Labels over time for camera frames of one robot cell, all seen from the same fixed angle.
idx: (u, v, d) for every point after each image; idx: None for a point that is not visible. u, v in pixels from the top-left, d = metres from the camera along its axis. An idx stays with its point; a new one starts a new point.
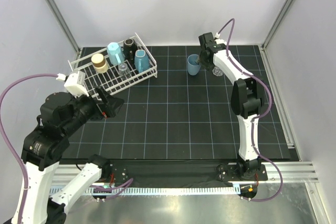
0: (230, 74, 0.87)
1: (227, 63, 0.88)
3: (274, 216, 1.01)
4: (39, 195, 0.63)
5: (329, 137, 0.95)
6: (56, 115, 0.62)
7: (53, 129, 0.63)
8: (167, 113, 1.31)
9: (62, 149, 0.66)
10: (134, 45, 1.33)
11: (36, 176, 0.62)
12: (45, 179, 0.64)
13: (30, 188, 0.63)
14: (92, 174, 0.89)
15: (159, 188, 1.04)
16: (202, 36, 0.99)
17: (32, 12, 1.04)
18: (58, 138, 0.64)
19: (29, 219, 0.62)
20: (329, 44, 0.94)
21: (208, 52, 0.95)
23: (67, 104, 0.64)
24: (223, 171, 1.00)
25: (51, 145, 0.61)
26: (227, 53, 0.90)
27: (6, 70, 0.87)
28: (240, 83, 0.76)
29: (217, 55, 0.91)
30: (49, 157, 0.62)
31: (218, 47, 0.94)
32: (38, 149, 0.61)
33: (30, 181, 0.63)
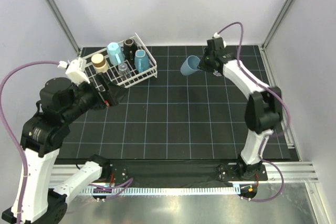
0: (243, 86, 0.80)
1: (240, 74, 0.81)
3: (274, 217, 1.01)
4: (39, 183, 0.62)
5: (329, 137, 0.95)
6: (55, 100, 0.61)
7: (53, 115, 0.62)
8: (167, 113, 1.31)
9: (62, 137, 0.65)
10: (134, 46, 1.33)
11: (36, 162, 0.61)
12: (45, 166, 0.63)
13: (29, 176, 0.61)
14: (93, 171, 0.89)
15: (159, 188, 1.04)
16: (211, 41, 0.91)
17: (32, 12, 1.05)
18: (58, 125, 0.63)
19: (30, 206, 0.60)
20: (329, 44, 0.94)
21: (218, 64, 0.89)
23: (67, 89, 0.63)
24: (223, 171, 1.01)
25: (51, 130, 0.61)
26: (238, 63, 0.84)
27: (5, 71, 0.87)
28: (258, 98, 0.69)
29: (228, 66, 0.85)
30: (49, 143, 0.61)
31: (227, 57, 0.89)
32: (37, 134, 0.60)
33: (30, 169, 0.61)
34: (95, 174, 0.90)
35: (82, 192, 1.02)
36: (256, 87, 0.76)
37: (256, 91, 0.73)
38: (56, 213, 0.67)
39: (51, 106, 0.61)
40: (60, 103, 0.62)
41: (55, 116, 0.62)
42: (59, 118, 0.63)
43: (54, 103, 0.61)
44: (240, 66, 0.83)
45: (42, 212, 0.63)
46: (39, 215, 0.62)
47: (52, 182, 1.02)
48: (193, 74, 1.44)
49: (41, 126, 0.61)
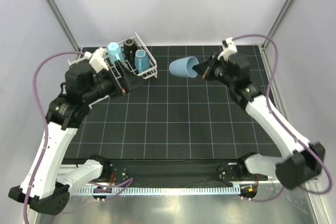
0: (276, 136, 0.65)
1: (271, 121, 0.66)
3: (275, 217, 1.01)
4: (55, 157, 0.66)
5: (329, 137, 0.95)
6: (79, 82, 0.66)
7: (75, 95, 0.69)
8: (167, 113, 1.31)
9: (83, 114, 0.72)
10: (134, 45, 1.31)
11: (57, 136, 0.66)
12: (63, 142, 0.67)
13: (48, 148, 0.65)
14: (93, 167, 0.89)
15: (159, 188, 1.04)
16: (235, 65, 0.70)
17: (32, 12, 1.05)
18: (80, 104, 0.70)
19: (42, 181, 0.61)
20: (329, 44, 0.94)
21: (239, 98, 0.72)
23: (89, 72, 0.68)
24: (223, 171, 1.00)
25: (73, 108, 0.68)
26: (269, 106, 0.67)
27: (5, 71, 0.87)
28: (295, 158, 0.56)
29: (255, 107, 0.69)
30: (71, 119, 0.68)
31: (252, 91, 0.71)
32: (63, 109, 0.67)
33: (50, 142, 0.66)
34: (95, 171, 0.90)
35: (82, 192, 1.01)
36: (296, 144, 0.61)
37: (296, 150, 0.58)
38: (59, 202, 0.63)
39: (75, 87, 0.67)
40: (82, 84, 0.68)
41: (79, 95, 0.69)
42: (81, 98, 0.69)
43: (76, 84, 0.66)
44: (271, 110, 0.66)
45: (50, 192, 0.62)
46: (47, 194, 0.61)
47: None
48: None
49: (66, 104, 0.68)
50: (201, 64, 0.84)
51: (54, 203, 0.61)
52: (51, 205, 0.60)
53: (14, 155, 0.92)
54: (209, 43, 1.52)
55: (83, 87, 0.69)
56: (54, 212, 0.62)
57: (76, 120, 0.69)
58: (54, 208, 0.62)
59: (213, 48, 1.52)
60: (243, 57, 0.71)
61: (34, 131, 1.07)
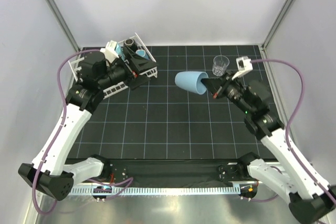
0: (294, 175, 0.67)
1: (291, 160, 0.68)
3: (274, 216, 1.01)
4: (70, 136, 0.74)
5: (329, 137, 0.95)
6: (94, 71, 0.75)
7: (92, 83, 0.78)
8: (167, 113, 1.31)
9: (99, 99, 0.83)
10: (134, 45, 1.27)
11: (74, 117, 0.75)
12: (78, 125, 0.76)
13: (64, 127, 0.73)
14: (95, 163, 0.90)
15: (159, 188, 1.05)
16: (257, 96, 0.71)
17: (32, 12, 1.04)
18: (96, 91, 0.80)
19: (54, 157, 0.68)
20: (329, 44, 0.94)
21: (255, 128, 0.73)
23: (102, 62, 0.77)
24: (223, 171, 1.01)
25: (91, 95, 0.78)
26: (288, 143, 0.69)
27: (6, 71, 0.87)
28: (316, 204, 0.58)
29: (273, 140, 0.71)
30: (89, 105, 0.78)
31: (269, 121, 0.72)
32: (82, 94, 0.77)
33: (66, 121, 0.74)
34: (96, 168, 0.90)
35: (82, 192, 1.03)
36: (316, 186, 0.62)
37: (316, 196, 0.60)
38: (63, 187, 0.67)
39: (90, 75, 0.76)
40: (97, 72, 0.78)
41: (94, 83, 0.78)
42: (97, 86, 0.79)
43: (92, 72, 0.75)
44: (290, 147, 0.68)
45: (59, 169, 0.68)
46: (57, 169, 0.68)
47: None
48: None
49: (84, 90, 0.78)
50: (212, 80, 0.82)
51: (61, 183, 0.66)
52: (59, 183, 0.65)
53: (14, 155, 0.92)
54: (209, 42, 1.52)
55: (98, 76, 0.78)
56: (59, 195, 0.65)
57: (93, 105, 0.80)
58: (61, 188, 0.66)
59: (213, 48, 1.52)
60: (265, 89, 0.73)
61: (34, 132, 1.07)
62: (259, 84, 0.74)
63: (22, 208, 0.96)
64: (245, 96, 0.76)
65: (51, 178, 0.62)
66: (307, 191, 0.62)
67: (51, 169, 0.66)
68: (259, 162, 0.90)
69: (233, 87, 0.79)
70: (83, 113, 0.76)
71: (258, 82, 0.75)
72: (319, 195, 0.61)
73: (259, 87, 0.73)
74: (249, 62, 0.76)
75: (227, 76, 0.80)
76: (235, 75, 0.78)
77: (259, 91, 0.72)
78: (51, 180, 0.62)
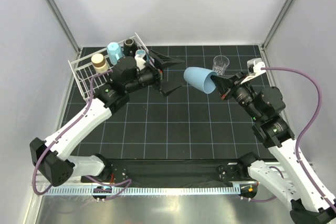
0: (301, 187, 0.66)
1: (298, 171, 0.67)
3: (275, 217, 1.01)
4: (86, 127, 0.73)
5: (331, 137, 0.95)
6: (124, 76, 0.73)
7: (120, 86, 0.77)
8: (167, 113, 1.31)
9: (124, 102, 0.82)
10: (134, 45, 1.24)
11: (97, 109, 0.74)
12: (98, 119, 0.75)
13: (85, 116, 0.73)
14: (96, 161, 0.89)
15: (159, 188, 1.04)
16: (270, 106, 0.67)
17: (32, 12, 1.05)
18: (123, 93, 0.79)
19: (66, 142, 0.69)
20: (330, 44, 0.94)
21: (264, 136, 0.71)
23: (134, 68, 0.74)
24: (223, 171, 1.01)
25: (117, 97, 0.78)
26: (297, 155, 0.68)
27: (6, 71, 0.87)
28: (322, 219, 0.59)
29: (282, 151, 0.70)
30: (113, 105, 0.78)
31: (279, 131, 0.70)
32: (110, 94, 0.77)
33: (89, 112, 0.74)
34: (96, 168, 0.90)
35: (82, 192, 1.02)
36: (322, 200, 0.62)
37: (321, 210, 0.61)
38: (62, 174, 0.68)
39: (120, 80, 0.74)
40: (129, 77, 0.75)
41: (123, 87, 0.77)
42: (125, 89, 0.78)
43: (122, 78, 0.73)
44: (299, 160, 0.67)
45: (65, 155, 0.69)
46: (63, 153, 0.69)
47: None
48: None
49: (113, 90, 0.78)
50: (221, 80, 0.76)
51: (62, 169, 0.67)
52: (61, 168, 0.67)
53: (14, 155, 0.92)
54: (209, 42, 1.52)
55: (127, 81, 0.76)
56: (55, 180, 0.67)
57: (117, 106, 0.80)
58: (60, 174, 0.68)
59: (214, 48, 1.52)
60: (279, 98, 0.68)
61: (34, 132, 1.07)
62: (272, 92, 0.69)
63: (23, 208, 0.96)
64: (256, 102, 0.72)
65: (56, 160, 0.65)
66: (314, 205, 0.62)
67: (59, 152, 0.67)
68: (260, 164, 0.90)
69: (243, 91, 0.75)
70: (106, 112, 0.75)
71: (271, 89, 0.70)
72: (325, 209, 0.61)
73: (272, 95, 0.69)
74: (260, 68, 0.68)
75: (237, 81, 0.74)
76: (245, 80, 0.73)
77: (272, 100, 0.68)
78: (55, 163, 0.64)
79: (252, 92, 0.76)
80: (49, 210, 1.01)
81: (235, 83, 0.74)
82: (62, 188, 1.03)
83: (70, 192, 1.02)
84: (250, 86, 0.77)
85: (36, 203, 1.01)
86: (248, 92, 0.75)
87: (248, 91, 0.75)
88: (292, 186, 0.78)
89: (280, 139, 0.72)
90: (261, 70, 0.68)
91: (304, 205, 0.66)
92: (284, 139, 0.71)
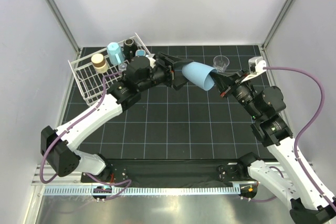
0: (300, 185, 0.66)
1: (297, 170, 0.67)
3: (274, 217, 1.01)
4: (97, 120, 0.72)
5: (330, 138, 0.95)
6: (135, 75, 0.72)
7: (132, 84, 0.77)
8: (167, 113, 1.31)
9: (136, 100, 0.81)
10: (134, 46, 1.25)
11: (111, 105, 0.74)
12: (109, 114, 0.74)
13: (97, 110, 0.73)
14: (99, 160, 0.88)
15: (159, 188, 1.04)
16: (271, 106, 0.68)
17: (32, 12, 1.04)
18: (135, 91, 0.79)
19: (77, 132, 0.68)
20: (330, 44, 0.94)
21: (263, 134, 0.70)
23: (146, 68, 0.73)
24: (223, 171, 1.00)
25: (129, 95, 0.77)
26: (296, 153, 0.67)
27: (6, 70, 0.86)
28: (322, 216, 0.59)
29: (281, 150, 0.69)
30: (124, 103, 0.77)
31: (277, 130, 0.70)
32: (122, 92, 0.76)
33: (101, 106, 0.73)
34: (97, 167, 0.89)
35: (82, 192, 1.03)
36: (321, 198, 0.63)
37: (321, 209, 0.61)
38: (67, 165, 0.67)
39: (132, 78, 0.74)
40: (141, 75, 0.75)
41: (134, 85, 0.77)
42: (137, 88, 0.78)
43: (134, 76, 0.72)
44: (297, 158, 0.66)
45: (75, 145, 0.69)
46: (73, 144, 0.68)
47: (54, 182, 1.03)
48: None
49: (126, 88, 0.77)
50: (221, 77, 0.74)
51: (69, 160, 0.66)
52: (69, 158, 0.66)
53: (14, 155, 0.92)
54: (209, 42, 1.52)
55: (139, 80, 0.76)
56: (61, 170, 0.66)
57: (128, 104, 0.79)
58: (66, 165, 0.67)
59: (213, 48, 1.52)
60: (280, 98, 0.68)
61: (34, 131, 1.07)
62: (272, 92, 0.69)
63: (23, 208, 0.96)
64: (256, 101, 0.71)
65: (66, 149, 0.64)
66: (313, 203, 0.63)
67: (69, 142, 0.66)
68: (260, 164, 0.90)
69: (243, 89, 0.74)
70: (117, 106, 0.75)
71: (272, 88, 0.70)
72: (324, 207, 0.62)
73: (273, 95, 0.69)
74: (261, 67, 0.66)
75: (237, 79, 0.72)
76: (245, 78, 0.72)
77: (273, 100, 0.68)
78: (65, 152, 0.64)
79: (252, 92, 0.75)
80: (49, 210, 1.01)
81: (236, 81, 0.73)
82: (62, 188, 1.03)
83: (70, 192, 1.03)
84: (251, 85, 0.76)
85: (36, 203, 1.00)
86: (248, 91, 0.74)
87: (249, 90, 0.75)
88: (293, 185, 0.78)
89: (278, 137, 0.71)
90: (263, 68, 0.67)
91: (303, 203, 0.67)
92: (282, 137, 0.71)
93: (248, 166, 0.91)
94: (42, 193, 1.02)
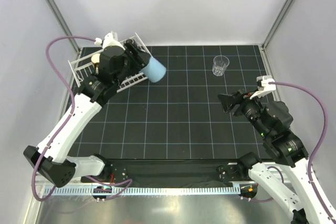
0: (308, 206, 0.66)
1: (308, 191, 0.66)
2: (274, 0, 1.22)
3: (275, 217, 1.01)
4: (76, 126, 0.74)
5: (330, 138, 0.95)
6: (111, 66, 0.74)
7: (105, 77, 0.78)
8: (167, 113, 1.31)
9: (112, 93, 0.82)
10: None
11: (83, 106, 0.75)
12: (86, 116, 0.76)
13: (73, 115, 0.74)
14: (96, 161, 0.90)
15: (159, 188, 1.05)
16: (276, 119, 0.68)
17: (32, 13, 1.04)
18: (108, 83, 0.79)
19: (59, 145, 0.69)
20: (330, 44, 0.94)
21: (277, 153, 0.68)
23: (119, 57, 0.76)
24: (223, 171, 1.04)
25: (103, 88, 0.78)
26: (310, 176, 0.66)
27: (5, 70, 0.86)
28: None
29: (295, 171, 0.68)
30: (101, 97, 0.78)
31: (293, 149, 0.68)
32: (95, 86, 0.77)
33: (76, 110, 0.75)
34: (96, 167, 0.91)
35: (82, 192, 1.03)
36: (329, 220, 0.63)
37: None
38: (63, 175, 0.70)
39: (106, 70, 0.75)
40: (115, 67, 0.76)
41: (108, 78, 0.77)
42: (111, 80, 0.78)
43: (108, 67, 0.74)
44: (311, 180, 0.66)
45: (63, 156, 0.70)
46: (62, 155, 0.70)
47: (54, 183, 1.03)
48: (193, 74, 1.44)
49: (97, 82, 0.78)
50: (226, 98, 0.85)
51: (62, 171, 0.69)
52: (60, 171, 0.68)
53: (14, 156, 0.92)
54: (209, 42, 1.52)
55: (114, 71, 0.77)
56: (59, 181, 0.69)
57: (104, 99, 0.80)
58: (62, 176, 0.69)
59: (214, 48, 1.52)
60: (285, 110, 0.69)
61: (34, 132, 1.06)
62: (277, 105, 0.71)
63: (22, 208, 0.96)
64: (263, 117, 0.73)
65: (53, 165, 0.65)
66: None
67: (53, 157, 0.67)
68: (260, 167, 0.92)
69: (251, 107, 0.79)
70: (94, 105, 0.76)
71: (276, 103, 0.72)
72: None
73: (278, 109, 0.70)
74: (267, 82, 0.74)
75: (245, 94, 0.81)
76: (254, 94, 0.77)
77: (277, 113, 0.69)
78: (52, 168, 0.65)
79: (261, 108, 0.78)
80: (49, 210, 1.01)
81: (244, 96, 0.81)
82: (63, 188, 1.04)
83: (70, 192, 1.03)
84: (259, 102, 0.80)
85: (36, 203, 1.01)
86: (256, 108, 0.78)
87: (258, 107, 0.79)
88: (294, 194, 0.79)
89: (293, 158, 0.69)
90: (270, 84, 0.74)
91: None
92: (297, 159, 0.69)
93: (249, 167, 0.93)
94: (42, 194, 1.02)
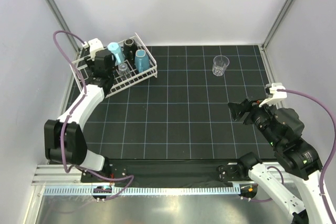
0: (316, 217, 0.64)
1: (317, 203, 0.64)
2: (274, 0, 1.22)
3: (275, 217, 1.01)
4: (90, 104, 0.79)
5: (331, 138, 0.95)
6: (105, 62, 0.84)
7: (103, 73, 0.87)
8: (167, 113, 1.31)
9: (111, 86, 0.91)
10: (134, 46, 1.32)
11: (93, 90, 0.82)
12: (96, 98, 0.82)
13: (86, 96, 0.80)
14: (97, 156, 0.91)
15: (159, 188, 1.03)
16: (287, 126, 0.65)
17: (32, 13, 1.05)
18: (107, 78, 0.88)
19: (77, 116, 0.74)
20: (329, 44, 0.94)
21: (291, 163, 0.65)
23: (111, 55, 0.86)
24: (223, 171, 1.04)
25: (104, 82, 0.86)
26: (322, 188, 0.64)
27: (6, 70, 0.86)
28: None
29: (308, 183, 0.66)
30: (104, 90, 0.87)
31: (308, 161, 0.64)
32: (98, 81, 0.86)
33: (88, 92, 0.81)
34: (98, 162, 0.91)
35: (82, 192, 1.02)
36: None
37: None
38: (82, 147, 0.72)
39: (103, 67, 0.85)
40: (108, 64, 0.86)
41: (106, 74, 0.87)
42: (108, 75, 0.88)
43: (104, 64, 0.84)
44: (322, 193, 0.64)
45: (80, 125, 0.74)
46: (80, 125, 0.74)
47: (55, 182, 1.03)
48: (193, 74, 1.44)
49: (98, 79, 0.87)
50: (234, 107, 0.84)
51: (82, 140, 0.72)
52: (81, 138, 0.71)
53: (14, 155, 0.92)
54: (209, 43, 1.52)
55: (108, 67, 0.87)
56: (79, 151, 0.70)
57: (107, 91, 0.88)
58: (81, 147, 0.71)
59: (213, 48, 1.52)
60: (295, 116, 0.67)
61: (34, 132, 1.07)
62: (286, 113, 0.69)
63: (22, 208, 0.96)
64: (272, 125, 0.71)
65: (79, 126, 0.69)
66: None
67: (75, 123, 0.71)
68: (261, 168, 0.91)
69: (261, 115, 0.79)
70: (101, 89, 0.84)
71: (285, 109, 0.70)
72: None
73: (287, 116, 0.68)
74: (276, 89, 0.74)
75: (254, 102, 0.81)
76: (264, 102, 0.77)
77: (287, 119, 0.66)
78: (79, 129, 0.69)
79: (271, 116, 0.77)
80: (49, 210, 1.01)
81: (252, 104, 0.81)
82: (62, 188, 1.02)
83: (70, 192, 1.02)
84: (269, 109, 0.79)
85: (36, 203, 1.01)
86: (266, 116, 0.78)
87: (267, 116, 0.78)
88: (294, 197, 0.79)
89: (308, 170, 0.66)
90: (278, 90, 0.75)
91: None
92: (312, 170, 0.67)
93: (249, 168, 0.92)
94: (42, 193, 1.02)
